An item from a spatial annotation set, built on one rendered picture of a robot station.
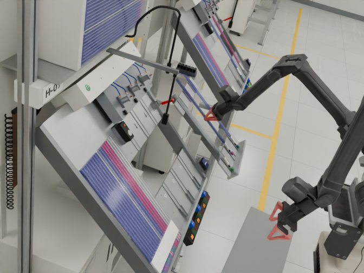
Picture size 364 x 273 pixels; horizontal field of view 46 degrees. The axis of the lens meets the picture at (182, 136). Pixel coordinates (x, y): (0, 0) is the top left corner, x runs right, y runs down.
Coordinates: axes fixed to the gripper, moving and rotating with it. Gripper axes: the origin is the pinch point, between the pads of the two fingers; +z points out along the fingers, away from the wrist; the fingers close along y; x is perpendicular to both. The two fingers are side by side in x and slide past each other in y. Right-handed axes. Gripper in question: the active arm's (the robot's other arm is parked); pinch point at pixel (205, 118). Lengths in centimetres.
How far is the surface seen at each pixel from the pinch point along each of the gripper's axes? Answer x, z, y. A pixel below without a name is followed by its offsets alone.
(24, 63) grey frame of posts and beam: -70, -10, 95
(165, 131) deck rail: -11.8, 9.7, 23.9
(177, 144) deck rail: -3.4, 8.7, 24.2
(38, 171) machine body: -32, 65, 47
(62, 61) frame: -65, -10, 80
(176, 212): 11, 9, 59
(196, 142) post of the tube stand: 8.3, 11.4, 2.6
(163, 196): 2, 9, 59
